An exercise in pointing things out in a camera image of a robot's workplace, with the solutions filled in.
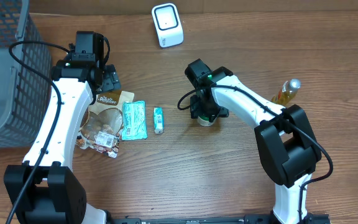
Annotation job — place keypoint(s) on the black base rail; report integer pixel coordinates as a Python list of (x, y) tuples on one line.
[(191, 221)]

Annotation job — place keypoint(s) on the grey plastic mesh basket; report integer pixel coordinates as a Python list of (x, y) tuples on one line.
[(23, 94)]

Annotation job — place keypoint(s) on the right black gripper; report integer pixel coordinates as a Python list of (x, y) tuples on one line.
[(201, 111)]

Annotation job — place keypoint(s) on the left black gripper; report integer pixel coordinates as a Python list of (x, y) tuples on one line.
[(112, 79)]

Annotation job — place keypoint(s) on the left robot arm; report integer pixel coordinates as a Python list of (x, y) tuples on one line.
[(44, 189)]

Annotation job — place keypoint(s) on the white barcode scanner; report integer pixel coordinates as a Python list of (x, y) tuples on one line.
[(167, 25)]

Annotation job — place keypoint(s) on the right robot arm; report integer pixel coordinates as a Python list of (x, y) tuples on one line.
[(286, 143)]

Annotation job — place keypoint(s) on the brown snack packet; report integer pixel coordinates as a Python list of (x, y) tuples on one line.
[(103, 123)]

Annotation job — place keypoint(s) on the small teal white packet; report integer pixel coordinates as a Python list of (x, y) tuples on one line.
[(158, 120)]

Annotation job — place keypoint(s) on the green lid white jar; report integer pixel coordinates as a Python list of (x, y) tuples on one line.
[(204, 121)]

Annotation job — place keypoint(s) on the teal white snack packet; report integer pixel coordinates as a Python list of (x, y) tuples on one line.
[(134, 119)]

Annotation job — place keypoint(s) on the yellow liquid bottle silver cap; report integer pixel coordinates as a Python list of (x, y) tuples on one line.
[(287, 92)]

